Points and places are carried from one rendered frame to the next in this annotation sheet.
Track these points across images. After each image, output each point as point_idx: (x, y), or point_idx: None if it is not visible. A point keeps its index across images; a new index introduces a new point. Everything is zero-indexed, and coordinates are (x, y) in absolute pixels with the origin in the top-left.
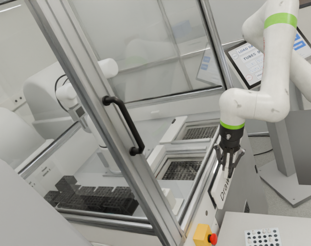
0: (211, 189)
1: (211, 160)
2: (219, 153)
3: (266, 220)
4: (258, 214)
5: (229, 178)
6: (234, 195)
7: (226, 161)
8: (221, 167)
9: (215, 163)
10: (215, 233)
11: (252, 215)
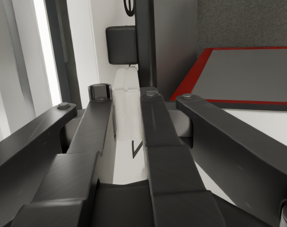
0: (78, 80)
1: None
2: (30, 181)
3: None
4: (264, 112)
5: (133, 16)
6: None
7: (112, 111)
8: (85, 46)
9: (31, 59)
10: (144, 170)
11: (242, 117)
